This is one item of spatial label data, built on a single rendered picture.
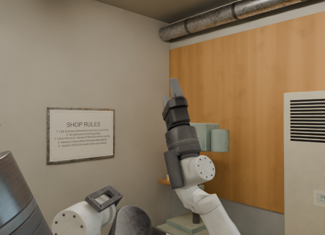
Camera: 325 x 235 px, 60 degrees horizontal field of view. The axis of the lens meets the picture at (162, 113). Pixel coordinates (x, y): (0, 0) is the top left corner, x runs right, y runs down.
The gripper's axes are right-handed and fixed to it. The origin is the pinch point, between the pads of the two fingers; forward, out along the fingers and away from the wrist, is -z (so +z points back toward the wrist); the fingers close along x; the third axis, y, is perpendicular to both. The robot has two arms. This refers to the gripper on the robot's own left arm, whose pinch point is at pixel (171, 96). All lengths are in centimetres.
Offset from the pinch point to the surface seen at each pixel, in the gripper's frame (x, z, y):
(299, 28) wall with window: -78, -81, -139
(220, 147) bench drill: -120, -9, -68
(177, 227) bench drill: -173, 40, -34
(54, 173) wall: -170, -22, 57
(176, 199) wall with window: -243, 13, -57
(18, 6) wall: -107, -139, 66
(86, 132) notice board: -170, -54, 29
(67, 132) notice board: -162, -53, 44
